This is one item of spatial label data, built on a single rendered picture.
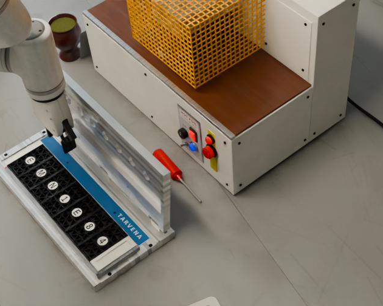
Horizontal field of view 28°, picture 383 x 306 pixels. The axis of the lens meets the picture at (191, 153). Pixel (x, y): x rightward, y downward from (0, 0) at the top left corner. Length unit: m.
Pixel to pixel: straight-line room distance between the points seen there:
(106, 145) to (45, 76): 0.21
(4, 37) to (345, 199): 0.80
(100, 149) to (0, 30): 0.43
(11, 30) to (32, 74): 0.19
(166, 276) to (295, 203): 0.33
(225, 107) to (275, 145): 0.16
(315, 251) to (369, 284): 0.13
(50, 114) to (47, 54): 0.15
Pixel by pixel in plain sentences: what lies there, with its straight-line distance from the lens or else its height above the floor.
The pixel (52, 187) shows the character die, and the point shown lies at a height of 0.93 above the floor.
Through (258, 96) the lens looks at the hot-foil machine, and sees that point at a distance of 1.62.
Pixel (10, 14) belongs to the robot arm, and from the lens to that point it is 1.36.
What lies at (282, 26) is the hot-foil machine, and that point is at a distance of 1.62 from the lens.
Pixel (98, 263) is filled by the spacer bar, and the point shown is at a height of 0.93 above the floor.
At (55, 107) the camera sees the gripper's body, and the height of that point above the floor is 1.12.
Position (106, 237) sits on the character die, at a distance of 1.62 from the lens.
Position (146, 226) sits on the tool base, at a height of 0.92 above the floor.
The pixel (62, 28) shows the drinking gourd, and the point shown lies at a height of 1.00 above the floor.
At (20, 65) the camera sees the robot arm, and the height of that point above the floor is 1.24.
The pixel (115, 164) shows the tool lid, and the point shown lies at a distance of 1.66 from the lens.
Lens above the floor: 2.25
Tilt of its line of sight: 50 degrees down
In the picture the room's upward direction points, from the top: 6 degrees counter-clockwise
